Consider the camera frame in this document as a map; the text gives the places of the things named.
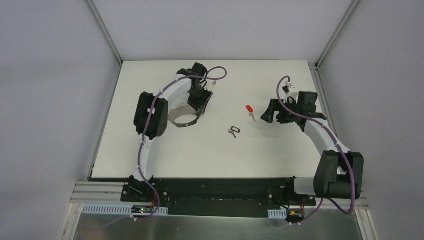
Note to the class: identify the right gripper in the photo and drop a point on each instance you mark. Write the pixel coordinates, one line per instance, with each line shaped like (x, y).
(278, 112)

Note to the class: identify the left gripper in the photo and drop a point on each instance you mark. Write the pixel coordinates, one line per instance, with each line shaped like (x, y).
(201, 100)

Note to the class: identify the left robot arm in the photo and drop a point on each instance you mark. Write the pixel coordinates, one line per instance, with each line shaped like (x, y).
(187, 94)

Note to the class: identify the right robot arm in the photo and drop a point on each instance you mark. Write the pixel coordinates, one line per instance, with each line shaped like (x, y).
(339, 173)

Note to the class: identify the key with red tag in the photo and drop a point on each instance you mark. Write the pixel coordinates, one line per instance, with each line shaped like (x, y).
(251, 112)

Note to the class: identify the right controller board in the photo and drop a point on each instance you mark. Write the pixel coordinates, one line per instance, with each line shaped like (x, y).
(295, 216)

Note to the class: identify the controller board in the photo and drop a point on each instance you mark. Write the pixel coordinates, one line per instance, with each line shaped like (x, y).
(142, 209)
(295, 216)

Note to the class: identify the left controller board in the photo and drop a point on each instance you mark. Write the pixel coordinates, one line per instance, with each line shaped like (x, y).
(142, 209)

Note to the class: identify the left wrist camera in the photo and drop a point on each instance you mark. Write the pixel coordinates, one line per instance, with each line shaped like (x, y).
(210, 84)

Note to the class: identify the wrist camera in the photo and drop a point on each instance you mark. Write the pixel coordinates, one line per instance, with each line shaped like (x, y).
(210, 84)
(288, 87)

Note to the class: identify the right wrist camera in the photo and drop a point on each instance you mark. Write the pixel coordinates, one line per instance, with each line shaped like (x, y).
(288, 87)

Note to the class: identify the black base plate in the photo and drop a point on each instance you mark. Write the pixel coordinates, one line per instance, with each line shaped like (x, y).
(217, 197)

